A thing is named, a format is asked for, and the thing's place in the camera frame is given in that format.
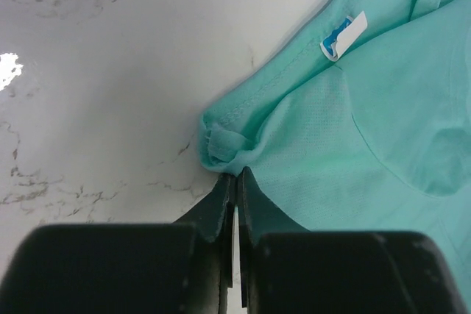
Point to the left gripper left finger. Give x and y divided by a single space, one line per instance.
180 267

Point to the teal t shirt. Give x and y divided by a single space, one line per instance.
361 122

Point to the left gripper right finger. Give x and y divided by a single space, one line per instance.
286 268

